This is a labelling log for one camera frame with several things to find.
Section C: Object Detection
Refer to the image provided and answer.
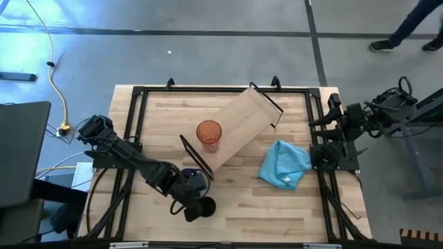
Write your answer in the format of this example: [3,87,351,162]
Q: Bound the orange black striped object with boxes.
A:
[399,228,443,248]

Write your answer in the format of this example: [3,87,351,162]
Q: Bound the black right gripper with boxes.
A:
[309,102,368,143]

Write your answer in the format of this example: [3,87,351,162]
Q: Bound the black tumbler cup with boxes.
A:
[199,196,217,218]

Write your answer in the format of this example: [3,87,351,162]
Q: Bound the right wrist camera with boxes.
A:
[327,92,343,112]

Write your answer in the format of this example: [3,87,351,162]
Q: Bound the thin yellow cable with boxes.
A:
[35,165,78,174]

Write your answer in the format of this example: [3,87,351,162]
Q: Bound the white metal bracket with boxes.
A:
[302,243,343,249]
[109,241,150,249]

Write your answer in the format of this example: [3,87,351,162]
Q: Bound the light blue cloth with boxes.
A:
[258,139,313,190]

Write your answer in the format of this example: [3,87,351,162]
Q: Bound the grey metal table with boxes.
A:
[387,88,443,202]

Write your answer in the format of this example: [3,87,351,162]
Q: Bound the yellow extension cable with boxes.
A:
[24,0,73,134]

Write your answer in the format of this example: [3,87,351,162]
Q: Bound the grey flat panel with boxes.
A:
[0,101,52,208]

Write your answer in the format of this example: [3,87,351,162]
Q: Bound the orange translucent plastic cup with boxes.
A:
[195,119,223,154]

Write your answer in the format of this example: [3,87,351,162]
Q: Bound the black bag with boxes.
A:
[50,203,84,240]

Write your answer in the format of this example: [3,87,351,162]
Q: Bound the person's legs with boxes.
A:
[368,0,443,53]

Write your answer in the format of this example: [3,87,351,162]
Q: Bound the white box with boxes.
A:
[71,161,95,192]

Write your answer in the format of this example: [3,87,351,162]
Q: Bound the black aluminium table frame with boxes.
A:
[78,77,373,243]

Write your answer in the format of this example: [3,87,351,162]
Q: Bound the black bar on floor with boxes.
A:
[0,71,37,82]

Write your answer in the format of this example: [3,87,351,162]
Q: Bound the grey seat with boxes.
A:
[0,199,45,245]

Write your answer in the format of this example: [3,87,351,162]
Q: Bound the black beam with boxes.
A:
[30,178,89,208]

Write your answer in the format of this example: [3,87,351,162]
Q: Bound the blue plastic mug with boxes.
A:
[181,168,210,193]

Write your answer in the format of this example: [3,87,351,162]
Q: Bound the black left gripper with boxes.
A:
[172,178,206,223]

